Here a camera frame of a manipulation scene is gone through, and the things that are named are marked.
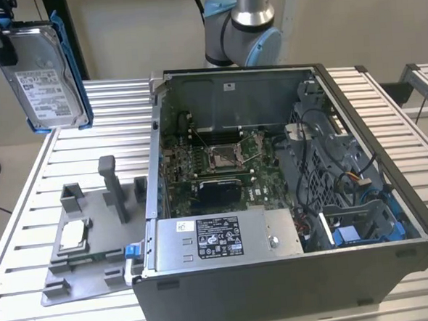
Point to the black vertical post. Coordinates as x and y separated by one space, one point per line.
64 31

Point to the black RAM slot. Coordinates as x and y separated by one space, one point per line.
216 135
216 131

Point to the silver power supply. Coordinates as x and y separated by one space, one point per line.
248 238

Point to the silver CPU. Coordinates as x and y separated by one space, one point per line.
71 236

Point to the hard disk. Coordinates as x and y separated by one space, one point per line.
46 87

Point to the blue disk bay tray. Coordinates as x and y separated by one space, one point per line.
349 237

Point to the grey metal disk bay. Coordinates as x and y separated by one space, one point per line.
319 161

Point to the thin metal locking lever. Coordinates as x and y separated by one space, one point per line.
200 137

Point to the green motherboard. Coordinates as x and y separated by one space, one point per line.
267 193

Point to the grey parts rack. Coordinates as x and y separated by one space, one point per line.
94 226

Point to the black graphics card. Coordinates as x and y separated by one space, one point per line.
219 193

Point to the CPU socket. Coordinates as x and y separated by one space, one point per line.
223 158

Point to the blue case latch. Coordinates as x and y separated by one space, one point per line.
131 252

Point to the black PC case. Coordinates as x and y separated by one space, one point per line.
244 300

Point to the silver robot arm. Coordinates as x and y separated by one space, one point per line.
228 32

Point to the metal slat side table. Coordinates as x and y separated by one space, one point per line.
427 78

